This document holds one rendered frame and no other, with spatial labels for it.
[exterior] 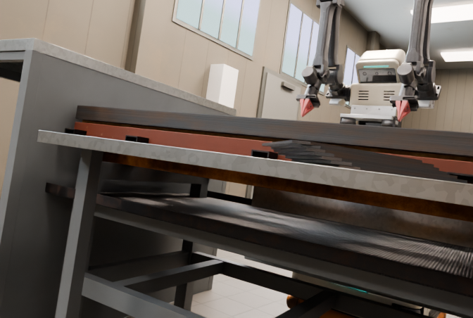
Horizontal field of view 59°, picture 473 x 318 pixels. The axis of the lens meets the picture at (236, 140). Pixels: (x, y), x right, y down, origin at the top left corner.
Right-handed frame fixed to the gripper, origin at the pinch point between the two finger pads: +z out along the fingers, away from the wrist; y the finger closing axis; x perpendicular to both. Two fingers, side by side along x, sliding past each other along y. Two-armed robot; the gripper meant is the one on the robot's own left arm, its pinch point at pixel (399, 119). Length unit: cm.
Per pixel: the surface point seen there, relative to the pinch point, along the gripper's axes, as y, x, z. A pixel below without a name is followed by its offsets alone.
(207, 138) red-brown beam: -29, -61, 54
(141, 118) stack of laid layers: -55, -66, 51
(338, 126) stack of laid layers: 8, -60, 47
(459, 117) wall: -154, 830, -612
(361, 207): -11.5, 18.2, 32.1
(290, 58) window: -292, 281, -309
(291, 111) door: -289, 333, -245
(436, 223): 16.4, 21.4, 31.9
